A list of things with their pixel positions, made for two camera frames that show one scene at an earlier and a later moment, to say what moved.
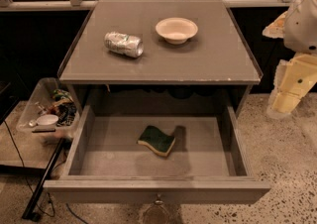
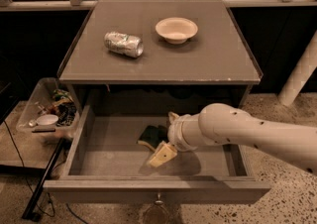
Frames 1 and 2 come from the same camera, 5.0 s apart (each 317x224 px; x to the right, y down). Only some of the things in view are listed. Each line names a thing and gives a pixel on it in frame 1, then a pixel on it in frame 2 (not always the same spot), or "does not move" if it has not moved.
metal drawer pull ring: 158,201 does not move
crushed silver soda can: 127,45 does not move
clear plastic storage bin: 48,110 does not move
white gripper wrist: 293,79 -> 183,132
